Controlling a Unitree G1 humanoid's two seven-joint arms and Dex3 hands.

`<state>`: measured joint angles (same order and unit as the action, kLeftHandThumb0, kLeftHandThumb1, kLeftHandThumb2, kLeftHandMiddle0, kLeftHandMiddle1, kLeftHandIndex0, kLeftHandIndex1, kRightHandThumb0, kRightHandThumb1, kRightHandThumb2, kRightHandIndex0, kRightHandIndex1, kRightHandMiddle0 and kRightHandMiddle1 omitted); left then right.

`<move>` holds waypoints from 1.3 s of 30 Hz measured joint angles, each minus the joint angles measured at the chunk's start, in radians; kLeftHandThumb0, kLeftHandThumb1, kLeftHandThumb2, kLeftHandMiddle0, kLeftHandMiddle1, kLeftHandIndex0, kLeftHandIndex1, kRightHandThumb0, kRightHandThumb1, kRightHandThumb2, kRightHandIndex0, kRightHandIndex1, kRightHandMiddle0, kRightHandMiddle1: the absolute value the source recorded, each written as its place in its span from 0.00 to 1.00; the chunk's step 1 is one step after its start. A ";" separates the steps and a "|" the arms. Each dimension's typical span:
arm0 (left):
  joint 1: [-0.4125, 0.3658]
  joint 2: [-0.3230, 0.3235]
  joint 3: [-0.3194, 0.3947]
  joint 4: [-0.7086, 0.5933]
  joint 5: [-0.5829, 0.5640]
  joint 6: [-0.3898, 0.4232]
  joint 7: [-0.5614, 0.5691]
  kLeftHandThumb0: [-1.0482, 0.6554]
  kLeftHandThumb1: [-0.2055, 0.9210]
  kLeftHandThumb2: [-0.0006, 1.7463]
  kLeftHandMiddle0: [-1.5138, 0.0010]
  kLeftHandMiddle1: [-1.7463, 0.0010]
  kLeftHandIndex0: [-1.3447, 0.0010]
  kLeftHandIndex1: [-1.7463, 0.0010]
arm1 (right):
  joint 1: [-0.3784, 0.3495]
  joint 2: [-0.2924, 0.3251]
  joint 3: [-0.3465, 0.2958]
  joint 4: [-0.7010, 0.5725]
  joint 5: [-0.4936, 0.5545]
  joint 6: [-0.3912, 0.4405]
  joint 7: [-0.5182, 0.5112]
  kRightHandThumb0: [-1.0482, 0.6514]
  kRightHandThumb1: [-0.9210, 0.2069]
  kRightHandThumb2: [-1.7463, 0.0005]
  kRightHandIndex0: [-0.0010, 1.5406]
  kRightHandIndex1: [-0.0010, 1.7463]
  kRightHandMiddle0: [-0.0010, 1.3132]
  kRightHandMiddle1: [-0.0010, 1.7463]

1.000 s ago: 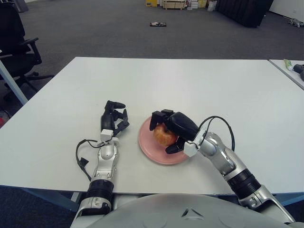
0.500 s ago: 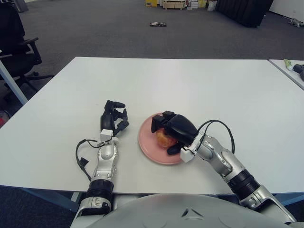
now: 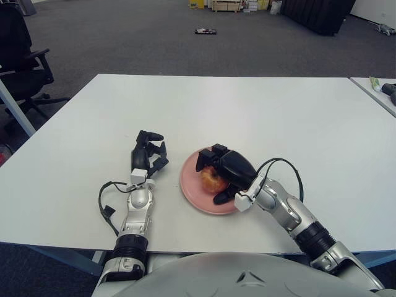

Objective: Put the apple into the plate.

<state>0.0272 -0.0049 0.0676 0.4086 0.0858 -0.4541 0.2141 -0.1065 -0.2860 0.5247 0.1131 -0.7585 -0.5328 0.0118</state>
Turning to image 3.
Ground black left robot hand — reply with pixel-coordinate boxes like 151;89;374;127
129;130;170;179

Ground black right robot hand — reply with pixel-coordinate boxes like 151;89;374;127
194;143;257;205

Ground red yellow apple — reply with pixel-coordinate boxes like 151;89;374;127
200;165;230;194

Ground pink round plate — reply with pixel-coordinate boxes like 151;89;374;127
180;148;248;216

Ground grey robot torso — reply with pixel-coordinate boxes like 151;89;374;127
108;252;396;297

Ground blue white table leg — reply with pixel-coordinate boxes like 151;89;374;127
0;79;37;137

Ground red object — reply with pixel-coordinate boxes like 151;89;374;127
0;144;14;166

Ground wooden pallet crate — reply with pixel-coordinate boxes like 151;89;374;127
212;0;245;13

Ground stacked cardboard boxes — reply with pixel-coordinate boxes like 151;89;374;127
244;0;272;13

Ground green white tube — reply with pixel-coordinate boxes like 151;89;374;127
369;76;383;93

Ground black office chair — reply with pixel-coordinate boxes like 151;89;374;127
0;6;71;131

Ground black curtain partition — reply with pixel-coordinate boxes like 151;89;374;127
280;0;356;37

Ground grey robot dog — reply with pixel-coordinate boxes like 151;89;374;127
374;24;396;35

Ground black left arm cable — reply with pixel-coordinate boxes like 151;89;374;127
98;181;137;238

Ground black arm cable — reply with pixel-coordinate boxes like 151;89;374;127
255;157;306;202
98;181;137;238

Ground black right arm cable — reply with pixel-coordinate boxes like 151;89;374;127
255;157;306;202

